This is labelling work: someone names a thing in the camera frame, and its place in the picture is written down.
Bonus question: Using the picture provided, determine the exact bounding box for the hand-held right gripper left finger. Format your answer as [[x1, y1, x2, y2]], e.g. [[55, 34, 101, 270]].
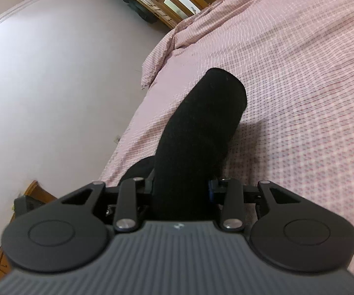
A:
[[61, 177, 155, 233]]

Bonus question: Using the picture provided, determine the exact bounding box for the black buttoned cardigan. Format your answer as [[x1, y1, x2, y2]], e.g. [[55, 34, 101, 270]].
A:
[[117, 67, 247, 222]]

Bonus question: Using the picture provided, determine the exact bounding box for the wooden hallway door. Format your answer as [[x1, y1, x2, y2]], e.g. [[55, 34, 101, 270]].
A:
[[155, 0, 200, 22]]

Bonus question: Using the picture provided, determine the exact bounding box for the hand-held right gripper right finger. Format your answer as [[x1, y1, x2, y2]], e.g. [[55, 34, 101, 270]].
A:
[[208, 177, 302, 233]]

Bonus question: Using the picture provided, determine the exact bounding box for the dark hanging jacket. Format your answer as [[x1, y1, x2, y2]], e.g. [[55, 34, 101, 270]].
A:
[[120, 0, 158, 24]]

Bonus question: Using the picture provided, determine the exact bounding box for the wooden side table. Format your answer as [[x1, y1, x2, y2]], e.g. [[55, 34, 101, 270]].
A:
[[0, 180, 58, 286]]

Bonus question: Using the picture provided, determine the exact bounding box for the pink checked duvet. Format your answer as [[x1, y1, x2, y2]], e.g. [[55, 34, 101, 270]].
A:
[[99, 0, 354, 280]]

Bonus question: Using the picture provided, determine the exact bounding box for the wooden open door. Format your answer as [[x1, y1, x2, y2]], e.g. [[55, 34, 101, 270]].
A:
[[108, 0, 187, 30]]

